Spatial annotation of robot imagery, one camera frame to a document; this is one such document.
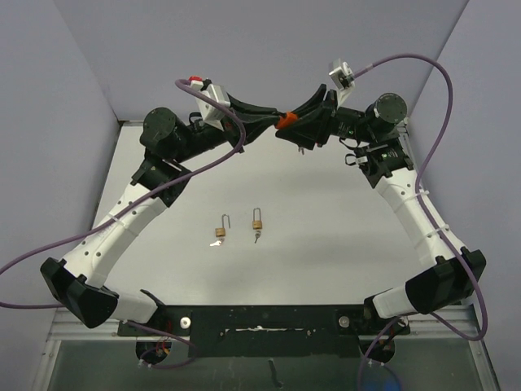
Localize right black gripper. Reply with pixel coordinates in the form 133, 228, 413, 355
275, 86, 376, 149

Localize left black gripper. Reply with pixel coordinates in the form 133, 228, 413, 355
182, 103, 285, 165

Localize orange black padlock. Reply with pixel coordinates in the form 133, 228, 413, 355
274, 112, 300, 130

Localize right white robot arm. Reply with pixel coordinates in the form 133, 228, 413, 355
275, 86, 486, 333

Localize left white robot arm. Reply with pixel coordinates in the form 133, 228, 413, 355
41, 108, 242, 335

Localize right brass padlock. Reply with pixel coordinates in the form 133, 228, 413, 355
252, 208, 263, 231

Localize brass padlock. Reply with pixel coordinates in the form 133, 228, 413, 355
215, 213, 231, 239
252, 208, 263, 231

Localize left brass padlock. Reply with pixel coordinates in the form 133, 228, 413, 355
215, 213, 231, 239

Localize silver keys of left padlock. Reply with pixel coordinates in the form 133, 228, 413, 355
210, 238, 225, 247

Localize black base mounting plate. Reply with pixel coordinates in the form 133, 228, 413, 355
117, 304, 410, 369

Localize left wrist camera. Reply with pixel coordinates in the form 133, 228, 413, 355
195, 83, 232, 131

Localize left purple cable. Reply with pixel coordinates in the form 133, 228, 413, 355
0, 75, 247, 309

